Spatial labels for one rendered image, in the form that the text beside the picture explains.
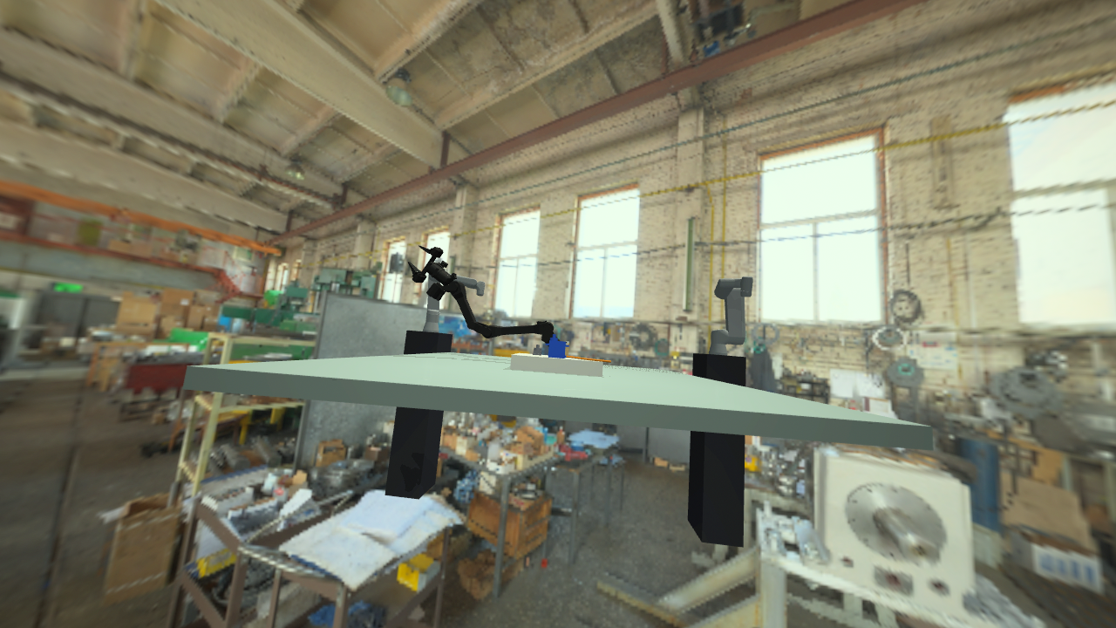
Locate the blue micro servo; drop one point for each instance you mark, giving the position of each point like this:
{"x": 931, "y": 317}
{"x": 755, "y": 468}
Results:
{"x": 556, "y": 349}

